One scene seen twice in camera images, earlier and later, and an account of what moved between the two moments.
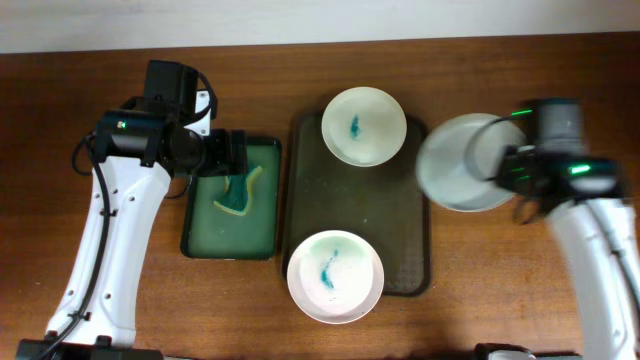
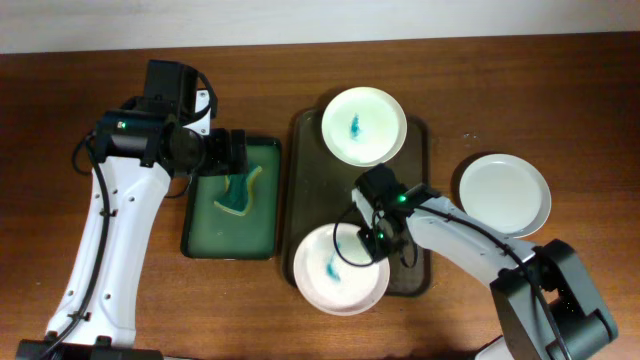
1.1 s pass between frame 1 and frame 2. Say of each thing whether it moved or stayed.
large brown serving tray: stayed
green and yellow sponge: stayed
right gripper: moved
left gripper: stayed
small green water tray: stayed
